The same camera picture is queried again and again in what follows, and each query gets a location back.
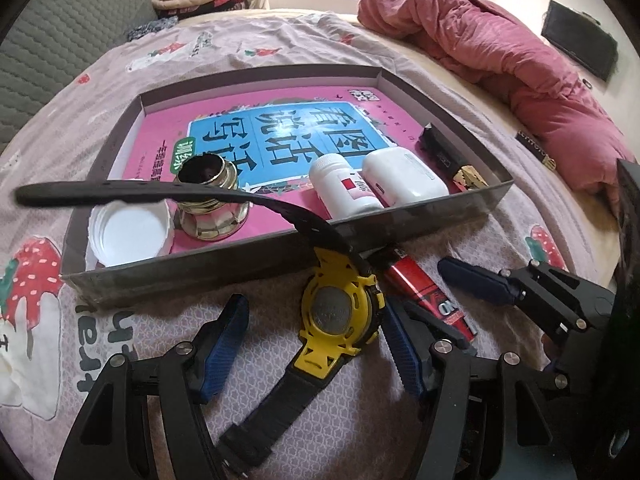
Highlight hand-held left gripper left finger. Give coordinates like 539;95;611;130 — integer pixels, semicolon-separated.
52;292;251;480

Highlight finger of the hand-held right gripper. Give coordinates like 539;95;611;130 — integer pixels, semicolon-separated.
542;350;596;401
437;256;617;346

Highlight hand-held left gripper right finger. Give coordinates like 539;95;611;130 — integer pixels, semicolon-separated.
382;300;581;480

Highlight red and black battery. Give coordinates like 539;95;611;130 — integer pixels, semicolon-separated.
382;245;478;346

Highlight grey shallow cardboard box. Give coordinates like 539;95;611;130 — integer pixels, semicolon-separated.
60;65;515;311

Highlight yellow watch with black strap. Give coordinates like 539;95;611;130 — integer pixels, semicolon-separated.
16;178;386;471

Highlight white earbud case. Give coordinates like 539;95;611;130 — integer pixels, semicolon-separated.
362;147;451;207

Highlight black and gold tube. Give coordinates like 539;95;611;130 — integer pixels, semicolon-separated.
419;125;488;192

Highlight white plastic lid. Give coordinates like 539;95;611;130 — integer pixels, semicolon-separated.
87;199;176;267

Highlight white pill bottle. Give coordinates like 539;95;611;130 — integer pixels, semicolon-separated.
308;154;383;218

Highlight strawberry printed bedsheet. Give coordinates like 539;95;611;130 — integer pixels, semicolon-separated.
0;10;616;480

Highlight dark label strip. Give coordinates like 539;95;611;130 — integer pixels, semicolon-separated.
515;130;557;171

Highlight pink quilt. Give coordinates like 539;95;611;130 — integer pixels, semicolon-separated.
357;0;638;206

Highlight pink and blue book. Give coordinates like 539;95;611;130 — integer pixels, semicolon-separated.
112;91;481;256

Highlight blue patterned cloth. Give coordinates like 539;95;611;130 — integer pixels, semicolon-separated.
126;16;178;42

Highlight grey quilted headboard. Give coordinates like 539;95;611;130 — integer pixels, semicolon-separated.
0;0;158;153

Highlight black wall television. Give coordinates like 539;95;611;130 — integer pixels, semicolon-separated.
541;0;619;82

